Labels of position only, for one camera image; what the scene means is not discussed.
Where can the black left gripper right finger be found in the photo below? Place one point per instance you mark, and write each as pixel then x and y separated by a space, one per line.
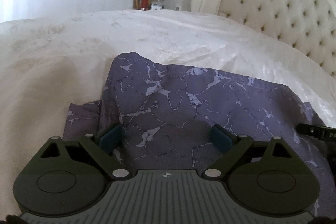
pixel 233 149

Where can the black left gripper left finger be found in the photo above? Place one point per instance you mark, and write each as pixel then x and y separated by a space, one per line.
pixel 100 148

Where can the purple patterned hooded jacket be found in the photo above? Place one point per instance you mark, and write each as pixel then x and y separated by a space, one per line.
pixel 166 112

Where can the white floral bed cover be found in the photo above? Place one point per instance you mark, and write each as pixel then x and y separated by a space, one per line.
pixel 49 64

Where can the cream tufted headboard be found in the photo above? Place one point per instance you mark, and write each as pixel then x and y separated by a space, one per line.
pixel 306 25

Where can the red bottle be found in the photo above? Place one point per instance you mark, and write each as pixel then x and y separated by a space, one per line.
pixel 144 6

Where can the wooden picture frame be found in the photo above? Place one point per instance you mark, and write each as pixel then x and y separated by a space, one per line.
pixel 137 4

